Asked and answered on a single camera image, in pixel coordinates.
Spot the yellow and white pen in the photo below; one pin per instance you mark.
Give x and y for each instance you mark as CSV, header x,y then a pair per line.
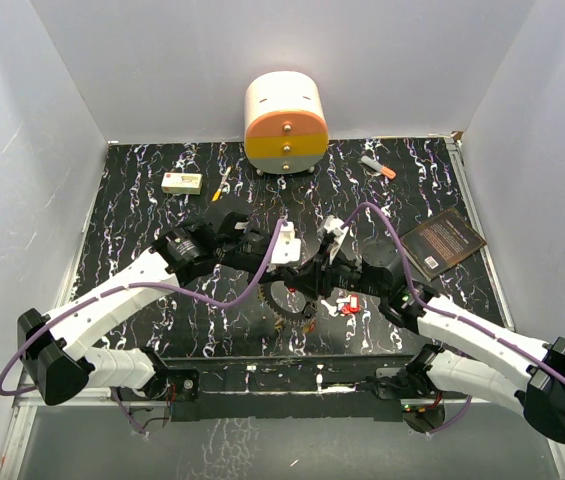
x,y
223,181

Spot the orange and grey marker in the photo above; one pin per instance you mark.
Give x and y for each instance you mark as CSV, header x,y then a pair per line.
x,y
378,167

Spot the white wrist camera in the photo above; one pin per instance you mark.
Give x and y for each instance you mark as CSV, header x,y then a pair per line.
x,y
287,248
333,231

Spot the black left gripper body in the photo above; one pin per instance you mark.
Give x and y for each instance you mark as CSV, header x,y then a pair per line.
x,y
242,253

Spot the white small cardboard box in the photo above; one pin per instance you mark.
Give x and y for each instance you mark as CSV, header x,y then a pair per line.
x,y
182,183

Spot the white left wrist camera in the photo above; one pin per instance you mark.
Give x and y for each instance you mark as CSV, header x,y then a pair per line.
x,y
287,248

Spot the aluminium frame rail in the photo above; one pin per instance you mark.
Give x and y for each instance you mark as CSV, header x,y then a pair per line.
x,y
256,434

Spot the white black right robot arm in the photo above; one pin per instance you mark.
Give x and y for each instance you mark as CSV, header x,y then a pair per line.
x,y
465,353

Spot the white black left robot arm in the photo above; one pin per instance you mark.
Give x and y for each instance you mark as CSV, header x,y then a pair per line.
x,y
58,349

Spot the dark paperback book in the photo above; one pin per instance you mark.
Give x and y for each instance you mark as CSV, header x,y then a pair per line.
x,y
440,243

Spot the round three-colour drawer cabinet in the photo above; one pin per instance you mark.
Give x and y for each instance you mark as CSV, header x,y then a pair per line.
x,y
285,130

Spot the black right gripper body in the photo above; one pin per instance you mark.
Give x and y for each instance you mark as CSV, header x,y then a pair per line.
x,y
348,274

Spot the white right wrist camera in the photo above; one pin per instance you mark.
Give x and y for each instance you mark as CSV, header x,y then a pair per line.
x,y
333,231

